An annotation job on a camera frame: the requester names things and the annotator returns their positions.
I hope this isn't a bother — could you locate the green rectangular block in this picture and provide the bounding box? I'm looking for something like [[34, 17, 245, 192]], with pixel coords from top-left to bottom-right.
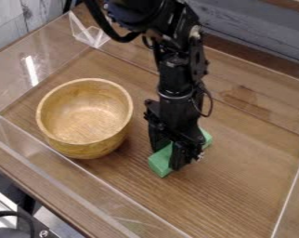
[[148, 128, 213, 178]]

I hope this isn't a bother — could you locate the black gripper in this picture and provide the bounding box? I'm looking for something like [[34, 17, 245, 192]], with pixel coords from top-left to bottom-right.
[[144, 93, 205, 171]]

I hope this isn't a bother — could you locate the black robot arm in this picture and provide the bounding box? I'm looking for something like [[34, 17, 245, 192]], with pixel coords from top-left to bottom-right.
[[82, 0, 213, 170]]

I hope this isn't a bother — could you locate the clear acrylic corner bracket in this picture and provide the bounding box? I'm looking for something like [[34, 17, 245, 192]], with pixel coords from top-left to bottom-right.
[[68, 12, 110, 48]]

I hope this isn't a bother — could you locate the black metal table bracket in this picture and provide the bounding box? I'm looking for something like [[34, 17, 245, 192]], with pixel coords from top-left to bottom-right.
[[16, 206, 61, 238]]

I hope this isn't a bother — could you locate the clear acrylic barrier wall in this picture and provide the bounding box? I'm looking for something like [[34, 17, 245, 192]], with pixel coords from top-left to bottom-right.
[[0, 18, 299, 238]]

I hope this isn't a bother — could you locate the brown wooden bowl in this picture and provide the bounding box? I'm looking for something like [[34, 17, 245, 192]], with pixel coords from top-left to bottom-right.
[[36, 78, 133, 160]]

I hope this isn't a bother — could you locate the black cable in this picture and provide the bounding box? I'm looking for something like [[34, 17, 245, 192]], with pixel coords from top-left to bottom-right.
[[0, 210, 36, 238]]

